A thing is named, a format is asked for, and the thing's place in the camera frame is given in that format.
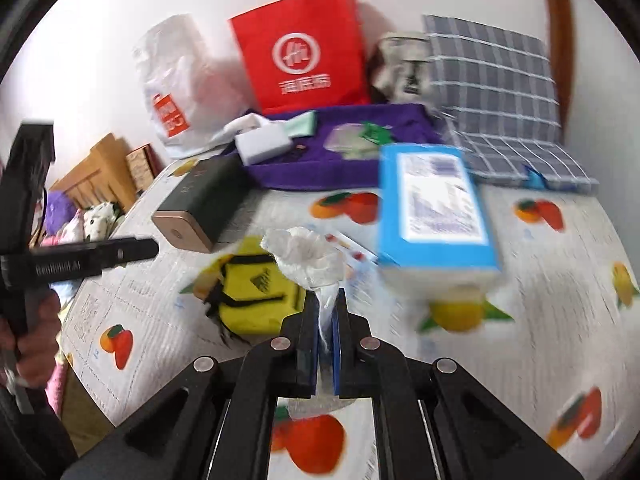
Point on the light wooden board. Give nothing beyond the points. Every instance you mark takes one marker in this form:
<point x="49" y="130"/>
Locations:
<point x="95" y="170"/>

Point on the grey plaid cloth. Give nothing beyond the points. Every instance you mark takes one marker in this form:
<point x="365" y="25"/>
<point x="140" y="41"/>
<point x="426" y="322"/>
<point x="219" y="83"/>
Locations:
<point x="500" y="85"/>

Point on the red paper bag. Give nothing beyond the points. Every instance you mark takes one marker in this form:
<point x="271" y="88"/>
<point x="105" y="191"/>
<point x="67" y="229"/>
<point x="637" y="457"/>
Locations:
<point x="340" y="25"/>

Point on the purple plush toy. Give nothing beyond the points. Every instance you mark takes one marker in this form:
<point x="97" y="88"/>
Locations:
<point x="60" y="212"/>

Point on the blue tissue box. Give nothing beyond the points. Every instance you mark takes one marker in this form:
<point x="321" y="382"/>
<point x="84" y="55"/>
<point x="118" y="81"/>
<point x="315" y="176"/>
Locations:
<point x="435" y="260"/>

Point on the brown doodle book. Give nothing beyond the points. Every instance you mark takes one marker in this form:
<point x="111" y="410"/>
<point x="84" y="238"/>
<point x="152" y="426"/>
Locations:
<point x="142" y="165"/>

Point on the grey backpack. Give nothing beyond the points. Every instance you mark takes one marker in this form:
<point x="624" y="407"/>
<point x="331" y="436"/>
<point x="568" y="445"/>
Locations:
<point x="400" y="65"/>

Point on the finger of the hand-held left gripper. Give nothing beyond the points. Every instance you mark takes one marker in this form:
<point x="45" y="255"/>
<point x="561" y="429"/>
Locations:
<point x="132" y="250"/>

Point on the white plastic shopping bag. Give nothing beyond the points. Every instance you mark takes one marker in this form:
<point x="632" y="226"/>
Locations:
<point x="170" y="60"/>

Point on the wooden door frame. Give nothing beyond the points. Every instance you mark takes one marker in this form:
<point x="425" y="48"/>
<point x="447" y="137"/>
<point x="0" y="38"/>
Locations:
<point x="557" y="35"/>

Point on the person's left hand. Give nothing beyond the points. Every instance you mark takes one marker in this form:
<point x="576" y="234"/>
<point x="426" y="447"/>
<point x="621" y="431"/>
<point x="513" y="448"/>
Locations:
<point x="35" y="355"/>

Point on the yellow pouch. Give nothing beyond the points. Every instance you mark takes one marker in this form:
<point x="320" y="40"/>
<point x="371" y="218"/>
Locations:
<point x="250" y="300"/>

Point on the white foam block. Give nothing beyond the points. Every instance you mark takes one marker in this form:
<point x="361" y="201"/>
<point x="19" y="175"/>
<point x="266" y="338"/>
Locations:
<point x="262" y="145"/>

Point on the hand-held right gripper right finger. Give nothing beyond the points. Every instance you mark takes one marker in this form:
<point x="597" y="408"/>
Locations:
<point x="338" y="360"/>

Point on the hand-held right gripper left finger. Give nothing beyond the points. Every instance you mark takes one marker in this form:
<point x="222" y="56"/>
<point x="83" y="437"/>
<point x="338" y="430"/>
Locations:
<point x="314" y="355"/>

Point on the white floral cloth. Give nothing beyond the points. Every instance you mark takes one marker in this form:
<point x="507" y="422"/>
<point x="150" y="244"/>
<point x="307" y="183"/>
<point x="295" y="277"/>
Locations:
<point x="100" y="220"/>

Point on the green tissue packet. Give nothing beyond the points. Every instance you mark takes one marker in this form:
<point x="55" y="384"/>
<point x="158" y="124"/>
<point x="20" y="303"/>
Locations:
<point x="350" y="140"/>

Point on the purple knit cloth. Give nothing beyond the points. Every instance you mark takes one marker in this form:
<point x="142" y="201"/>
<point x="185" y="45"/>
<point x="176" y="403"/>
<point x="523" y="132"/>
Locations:
<point x="310" y="170"/>

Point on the dark green box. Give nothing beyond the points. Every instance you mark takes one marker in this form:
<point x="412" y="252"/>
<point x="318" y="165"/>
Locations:
<point x="210" y="195"/>

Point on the fruit-print bed sheet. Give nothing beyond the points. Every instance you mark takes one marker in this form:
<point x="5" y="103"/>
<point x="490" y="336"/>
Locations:
<point x="525" y="285"/>

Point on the clear plastic bag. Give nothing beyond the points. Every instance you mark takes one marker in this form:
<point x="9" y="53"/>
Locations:
<point x="305" y="255"/>

